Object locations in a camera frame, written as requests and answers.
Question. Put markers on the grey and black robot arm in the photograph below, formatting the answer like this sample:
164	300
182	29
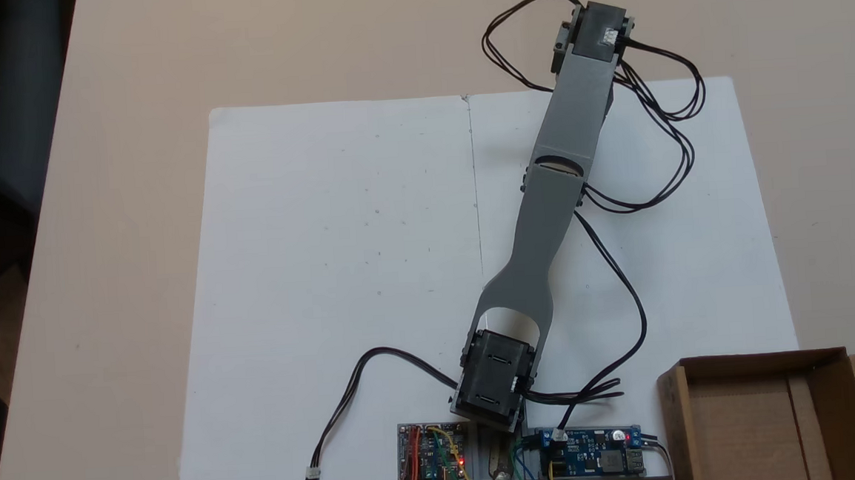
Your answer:
569	127

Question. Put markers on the white paper sheet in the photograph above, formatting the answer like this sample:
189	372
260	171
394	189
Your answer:
311	277

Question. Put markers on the grey circuit board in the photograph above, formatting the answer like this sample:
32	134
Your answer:
429	455

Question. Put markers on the metal clamp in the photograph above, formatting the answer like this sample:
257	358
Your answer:
501	469

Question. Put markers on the blue circuit board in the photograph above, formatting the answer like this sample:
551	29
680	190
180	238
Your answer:
596	456

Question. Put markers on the brown cardboard box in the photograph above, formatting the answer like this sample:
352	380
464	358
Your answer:
743	428

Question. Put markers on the blue-grey chair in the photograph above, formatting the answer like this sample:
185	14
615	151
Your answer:
26	109

